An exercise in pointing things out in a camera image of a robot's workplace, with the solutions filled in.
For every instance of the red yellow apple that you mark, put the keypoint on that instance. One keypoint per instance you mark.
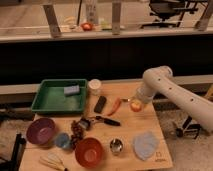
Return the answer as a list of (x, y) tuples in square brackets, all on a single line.
[(136, 106)]

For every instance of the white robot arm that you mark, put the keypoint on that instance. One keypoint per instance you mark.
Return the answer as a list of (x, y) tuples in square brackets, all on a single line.
[(158, 80)]

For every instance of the small metal cup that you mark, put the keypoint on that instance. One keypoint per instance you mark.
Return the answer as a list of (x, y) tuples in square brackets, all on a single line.
[(116, 146)]

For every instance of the small blue cup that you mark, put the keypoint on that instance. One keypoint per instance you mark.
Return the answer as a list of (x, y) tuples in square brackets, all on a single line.
[(62, 140)]

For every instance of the black rectangular block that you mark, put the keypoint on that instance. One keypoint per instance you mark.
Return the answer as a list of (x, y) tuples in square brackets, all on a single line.
[(100, 104)]

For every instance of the orange carrot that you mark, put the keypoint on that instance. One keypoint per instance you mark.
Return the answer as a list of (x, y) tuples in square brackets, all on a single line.
[(115, 107)]

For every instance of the blue sponge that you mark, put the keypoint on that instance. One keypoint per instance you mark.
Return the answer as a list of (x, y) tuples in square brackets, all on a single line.
[(71, 90)]

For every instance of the metal binder clip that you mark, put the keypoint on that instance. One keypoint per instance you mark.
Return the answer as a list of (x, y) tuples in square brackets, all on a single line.
[(85, 123)]

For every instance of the dark grape bunch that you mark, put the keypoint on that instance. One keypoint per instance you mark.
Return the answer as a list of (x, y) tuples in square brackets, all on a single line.
[(77, 134)]

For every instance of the green plastic tray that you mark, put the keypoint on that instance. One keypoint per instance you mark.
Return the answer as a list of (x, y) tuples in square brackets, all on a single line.
[(51, 98)]

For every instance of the red object on ledge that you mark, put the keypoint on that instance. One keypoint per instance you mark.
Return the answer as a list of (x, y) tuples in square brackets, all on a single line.
[(87, 26)]

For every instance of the red orange bowl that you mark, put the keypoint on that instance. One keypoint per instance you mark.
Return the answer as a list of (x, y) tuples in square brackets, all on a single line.
[(89, 152)]

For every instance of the light blue cloth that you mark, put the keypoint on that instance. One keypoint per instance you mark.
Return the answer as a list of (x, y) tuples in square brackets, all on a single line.
[(145, 145)]

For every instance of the purple bowl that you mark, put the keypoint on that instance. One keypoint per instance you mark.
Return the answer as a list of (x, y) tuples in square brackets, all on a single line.
[(41, 131)]

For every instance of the black floor stand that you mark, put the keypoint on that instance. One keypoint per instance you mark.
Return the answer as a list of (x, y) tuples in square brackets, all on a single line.
[(188, 129)]

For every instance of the black office chair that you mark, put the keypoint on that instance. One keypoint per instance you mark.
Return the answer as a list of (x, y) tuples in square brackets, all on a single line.
[(170, 13)]

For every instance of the wooden yellow stand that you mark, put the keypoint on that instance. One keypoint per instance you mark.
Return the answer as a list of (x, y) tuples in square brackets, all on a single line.
[(209, 94)]

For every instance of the black handled tool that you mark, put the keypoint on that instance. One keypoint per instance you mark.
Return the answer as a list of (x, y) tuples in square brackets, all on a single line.
[(107, 121)]

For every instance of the black chair frame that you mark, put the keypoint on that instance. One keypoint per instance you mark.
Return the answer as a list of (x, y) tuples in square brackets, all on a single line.
[(14, 162)]

